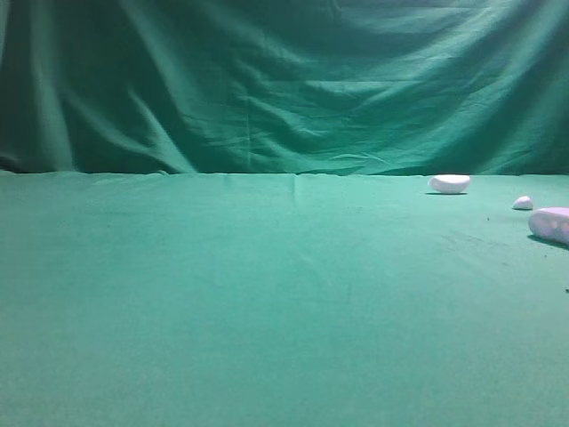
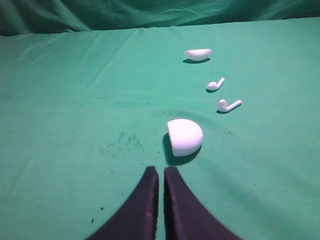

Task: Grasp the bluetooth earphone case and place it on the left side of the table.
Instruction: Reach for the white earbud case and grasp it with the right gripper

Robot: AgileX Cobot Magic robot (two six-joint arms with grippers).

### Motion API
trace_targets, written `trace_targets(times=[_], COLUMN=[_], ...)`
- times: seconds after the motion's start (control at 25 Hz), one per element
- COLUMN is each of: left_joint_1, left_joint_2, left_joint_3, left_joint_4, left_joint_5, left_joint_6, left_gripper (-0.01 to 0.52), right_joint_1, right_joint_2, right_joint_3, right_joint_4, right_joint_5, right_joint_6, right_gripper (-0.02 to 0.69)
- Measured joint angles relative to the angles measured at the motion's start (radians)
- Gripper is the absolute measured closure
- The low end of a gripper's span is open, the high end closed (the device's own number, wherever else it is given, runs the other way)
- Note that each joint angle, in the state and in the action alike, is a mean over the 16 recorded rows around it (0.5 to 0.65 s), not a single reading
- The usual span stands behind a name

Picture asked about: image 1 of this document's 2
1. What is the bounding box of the green table cloth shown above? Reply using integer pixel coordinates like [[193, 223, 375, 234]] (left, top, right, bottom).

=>
[[1, 173, 568, 426]]

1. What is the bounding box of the green backdrop curtain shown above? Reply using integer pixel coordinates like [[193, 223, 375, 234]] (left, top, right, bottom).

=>
[[1, 1, 568, 175]]

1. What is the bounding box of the white case with holes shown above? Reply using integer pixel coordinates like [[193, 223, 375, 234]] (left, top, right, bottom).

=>
[[528, 207, 569, 246]]

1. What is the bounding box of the small white earbud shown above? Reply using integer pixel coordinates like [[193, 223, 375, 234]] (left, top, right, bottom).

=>
[[512, 196, 534, 211]]

